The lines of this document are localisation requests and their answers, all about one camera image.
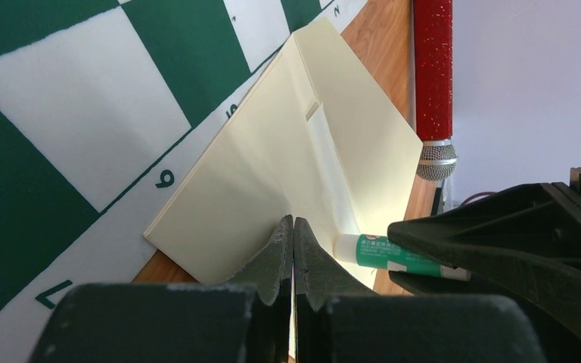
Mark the tan paper letter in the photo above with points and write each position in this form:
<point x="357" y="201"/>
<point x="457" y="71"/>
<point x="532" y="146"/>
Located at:
<point x="336" y="185"/>

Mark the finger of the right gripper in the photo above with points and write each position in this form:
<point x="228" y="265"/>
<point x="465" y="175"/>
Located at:
<point x="526" y="239"/>
<point x="557" y="342"/>

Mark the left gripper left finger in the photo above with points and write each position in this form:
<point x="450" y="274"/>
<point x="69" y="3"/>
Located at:
<point x="244" y="319"/>

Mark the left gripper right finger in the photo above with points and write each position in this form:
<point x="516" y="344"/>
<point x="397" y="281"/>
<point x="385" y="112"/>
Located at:
<point x="339" y="319"/>

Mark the cream envelope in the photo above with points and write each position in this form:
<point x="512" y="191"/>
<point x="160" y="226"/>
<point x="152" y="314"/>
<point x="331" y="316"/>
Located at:
<point x="261" y="166"/>

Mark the green white chessboard mat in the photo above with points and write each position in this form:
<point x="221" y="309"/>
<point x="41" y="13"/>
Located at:
<point x="104" y="108"/>

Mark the green white glue stick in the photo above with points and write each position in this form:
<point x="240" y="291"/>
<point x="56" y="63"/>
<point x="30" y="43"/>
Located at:
<point x="372" y="251"/>

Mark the red glitter microphone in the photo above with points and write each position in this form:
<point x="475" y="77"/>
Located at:
<point x="432" y="31"/>

